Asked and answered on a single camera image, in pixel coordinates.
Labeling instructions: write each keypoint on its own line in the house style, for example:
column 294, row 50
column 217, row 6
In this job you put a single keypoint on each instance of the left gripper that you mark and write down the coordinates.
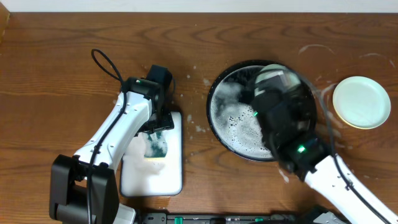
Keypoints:
column 160, row 123

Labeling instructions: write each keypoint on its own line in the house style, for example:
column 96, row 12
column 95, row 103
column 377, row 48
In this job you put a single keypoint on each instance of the green yellow sponge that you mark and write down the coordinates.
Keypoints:
column 156, row 145

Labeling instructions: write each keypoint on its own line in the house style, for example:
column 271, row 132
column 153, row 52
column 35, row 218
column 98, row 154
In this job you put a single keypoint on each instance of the mint green plate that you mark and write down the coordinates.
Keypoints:
column 275, row 77
column 361, row 102

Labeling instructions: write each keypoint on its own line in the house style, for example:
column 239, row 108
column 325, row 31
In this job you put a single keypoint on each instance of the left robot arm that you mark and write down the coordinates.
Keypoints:
column 83, row 187

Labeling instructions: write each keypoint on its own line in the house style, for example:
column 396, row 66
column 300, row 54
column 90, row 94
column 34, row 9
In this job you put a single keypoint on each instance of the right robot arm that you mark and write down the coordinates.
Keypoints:
column 287, row 119

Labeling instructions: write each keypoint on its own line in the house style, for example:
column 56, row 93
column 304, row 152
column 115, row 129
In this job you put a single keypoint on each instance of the black rectangular soapy tray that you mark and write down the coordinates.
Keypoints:
column 142, row 176

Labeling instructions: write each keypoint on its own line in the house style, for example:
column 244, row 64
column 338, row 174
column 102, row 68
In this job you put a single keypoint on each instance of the black round tray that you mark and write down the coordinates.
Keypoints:
column 230, row 114

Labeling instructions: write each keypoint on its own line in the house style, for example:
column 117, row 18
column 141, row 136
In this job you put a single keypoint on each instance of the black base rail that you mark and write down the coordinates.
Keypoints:
column 163, row 218

